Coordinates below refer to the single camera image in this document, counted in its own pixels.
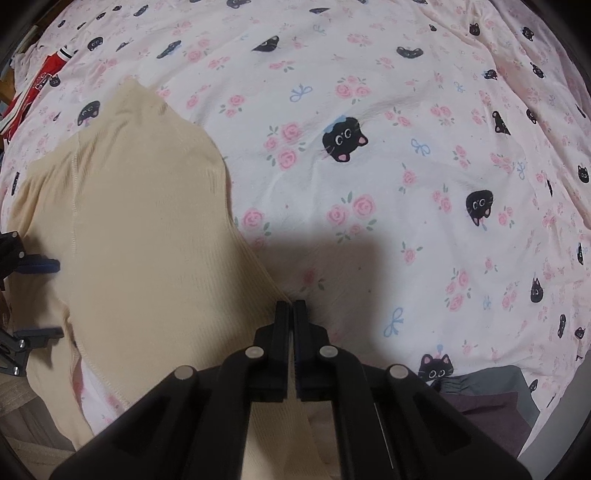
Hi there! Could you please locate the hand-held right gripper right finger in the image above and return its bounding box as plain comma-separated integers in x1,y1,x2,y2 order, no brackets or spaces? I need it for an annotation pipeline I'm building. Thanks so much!
294,299,533,480

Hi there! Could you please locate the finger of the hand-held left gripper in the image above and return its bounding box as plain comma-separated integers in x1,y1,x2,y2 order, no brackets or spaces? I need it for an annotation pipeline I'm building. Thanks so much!
0,231,62,291
0,326,66,378

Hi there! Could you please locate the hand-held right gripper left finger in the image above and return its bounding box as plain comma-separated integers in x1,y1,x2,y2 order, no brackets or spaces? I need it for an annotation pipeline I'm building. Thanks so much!
48,300,293,480

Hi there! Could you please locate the beige knit garment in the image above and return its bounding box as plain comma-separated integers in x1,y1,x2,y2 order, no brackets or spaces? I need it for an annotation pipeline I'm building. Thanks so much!
0,78,343,480

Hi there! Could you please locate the red and white garment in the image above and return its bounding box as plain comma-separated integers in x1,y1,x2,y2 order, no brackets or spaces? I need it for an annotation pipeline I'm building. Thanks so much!
0,47,78,145

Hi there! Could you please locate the pink cat print blanket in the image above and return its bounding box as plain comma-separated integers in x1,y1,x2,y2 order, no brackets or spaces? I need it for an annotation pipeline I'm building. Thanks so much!
0,0,591,463

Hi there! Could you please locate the grey and purple garment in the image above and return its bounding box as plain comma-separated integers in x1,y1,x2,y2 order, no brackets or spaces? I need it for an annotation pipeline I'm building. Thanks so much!
435,364,544,461

